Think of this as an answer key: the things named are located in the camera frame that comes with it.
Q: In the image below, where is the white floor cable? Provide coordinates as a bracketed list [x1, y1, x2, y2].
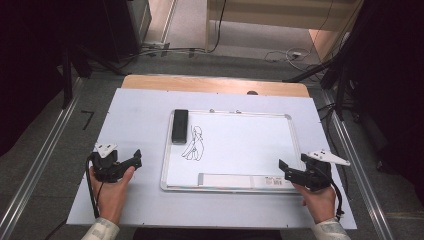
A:
[264, 47, 312, 65]

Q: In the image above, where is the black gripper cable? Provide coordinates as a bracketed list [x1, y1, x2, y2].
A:
[318, 165, 345, 222]
[85, 154, 102, 220]

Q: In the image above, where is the person's left hand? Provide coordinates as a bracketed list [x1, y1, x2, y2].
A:
[89, 165, 136, 225]

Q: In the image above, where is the person's right hand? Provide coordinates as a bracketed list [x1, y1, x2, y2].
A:
[292, 182, 337, 225]

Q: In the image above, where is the black metal stand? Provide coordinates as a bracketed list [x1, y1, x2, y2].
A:
[60, 44, 75, 110]
[282, 49, 366, 122]

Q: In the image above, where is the white whiteboard with metal frame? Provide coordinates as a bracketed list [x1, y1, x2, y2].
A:
[159, 109, 306, 194]

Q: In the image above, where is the aluminium floor rail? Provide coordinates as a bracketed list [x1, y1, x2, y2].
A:
[0, 78, 84, 240]
[321, 89, 397, 240]

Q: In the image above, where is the black hanging cable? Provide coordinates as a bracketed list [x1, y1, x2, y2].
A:
[205, 0, 228, 54]

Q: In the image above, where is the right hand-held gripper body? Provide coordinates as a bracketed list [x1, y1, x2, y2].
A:
[299, 149, 351, 193]

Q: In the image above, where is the person's dark clothing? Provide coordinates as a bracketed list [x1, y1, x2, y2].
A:
[132, 227, 283, 240]

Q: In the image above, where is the large white board sheet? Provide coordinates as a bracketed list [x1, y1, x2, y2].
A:
[66, 87, 358, 230]

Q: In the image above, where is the wooden table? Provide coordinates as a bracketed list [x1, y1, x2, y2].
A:
[120, 74, 311, 98]

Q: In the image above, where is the white strip with label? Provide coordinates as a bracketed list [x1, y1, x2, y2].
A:
[197, 172, 296, 190]

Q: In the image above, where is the dark cabinet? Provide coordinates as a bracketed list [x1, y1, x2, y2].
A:
[100, 0, 142, 64]

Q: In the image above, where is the light wooden furniture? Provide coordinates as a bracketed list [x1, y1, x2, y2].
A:
[205, 0, 365, 33]

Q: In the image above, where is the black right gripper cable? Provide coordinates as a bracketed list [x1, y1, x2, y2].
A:
[318, 165, 345, 222]

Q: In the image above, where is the black whiteboard eraser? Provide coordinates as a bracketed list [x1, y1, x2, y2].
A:
[171, 109, 190, 145]

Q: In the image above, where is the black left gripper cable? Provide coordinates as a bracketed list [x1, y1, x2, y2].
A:
[85, 154, 102, 220]

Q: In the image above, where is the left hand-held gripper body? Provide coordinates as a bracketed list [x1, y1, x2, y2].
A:
[88, 143, 135, 183]

